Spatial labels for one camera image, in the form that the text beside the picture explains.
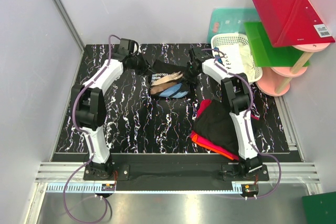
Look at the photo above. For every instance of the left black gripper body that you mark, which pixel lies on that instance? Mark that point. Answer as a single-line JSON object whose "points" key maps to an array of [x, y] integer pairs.
{"points": [[138, 63]]}

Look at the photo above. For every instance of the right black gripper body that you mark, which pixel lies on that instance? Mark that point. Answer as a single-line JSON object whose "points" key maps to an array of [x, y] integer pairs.
{"points": [[190, 75]]}

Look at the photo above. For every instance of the white plastic laundry basket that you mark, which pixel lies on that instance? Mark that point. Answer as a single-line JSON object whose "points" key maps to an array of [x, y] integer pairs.
{"points": [[234, 38]]}

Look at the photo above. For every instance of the orange t shirt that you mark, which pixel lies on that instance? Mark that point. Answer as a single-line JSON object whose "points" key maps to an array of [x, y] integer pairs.
{"points": [[205, 143]]}

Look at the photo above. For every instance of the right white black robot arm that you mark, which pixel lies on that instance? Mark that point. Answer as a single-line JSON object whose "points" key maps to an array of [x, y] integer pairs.
{"points": [[237, 99]]}

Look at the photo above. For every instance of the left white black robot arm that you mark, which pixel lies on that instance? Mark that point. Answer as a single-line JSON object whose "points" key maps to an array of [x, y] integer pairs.
{"points": [[89, 107]]}

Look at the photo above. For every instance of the teal plastic board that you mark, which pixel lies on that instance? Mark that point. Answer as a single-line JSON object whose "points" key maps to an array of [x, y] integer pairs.
{"points": [[230, 20]]}

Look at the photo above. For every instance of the green plastic sheet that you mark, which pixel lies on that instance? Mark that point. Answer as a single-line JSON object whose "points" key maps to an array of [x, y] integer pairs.
{"points": [[264, 54]]}

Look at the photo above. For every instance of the pink wooden shelf stand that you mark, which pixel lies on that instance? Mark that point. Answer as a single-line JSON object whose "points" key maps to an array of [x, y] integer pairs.
{"points": [[276, 80]]}

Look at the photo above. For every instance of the red plastic sheet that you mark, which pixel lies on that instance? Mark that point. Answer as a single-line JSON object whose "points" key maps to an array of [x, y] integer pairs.
{"points": [[292, 22]]}

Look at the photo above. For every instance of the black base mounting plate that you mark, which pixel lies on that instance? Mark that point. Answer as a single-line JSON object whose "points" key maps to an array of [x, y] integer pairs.
{"points": [[171, 173]]}

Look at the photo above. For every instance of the dark green board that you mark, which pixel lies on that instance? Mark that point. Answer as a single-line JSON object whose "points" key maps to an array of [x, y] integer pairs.
{"points": [[320, 208]]}

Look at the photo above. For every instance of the left corner aluminium post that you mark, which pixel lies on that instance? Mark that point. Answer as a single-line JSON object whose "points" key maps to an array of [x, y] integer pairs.
{"points": [[69, 24]]}

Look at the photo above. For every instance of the aluminium frame rail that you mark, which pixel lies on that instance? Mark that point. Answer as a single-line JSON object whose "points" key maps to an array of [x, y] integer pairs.
{"points": [[68, 176]]}

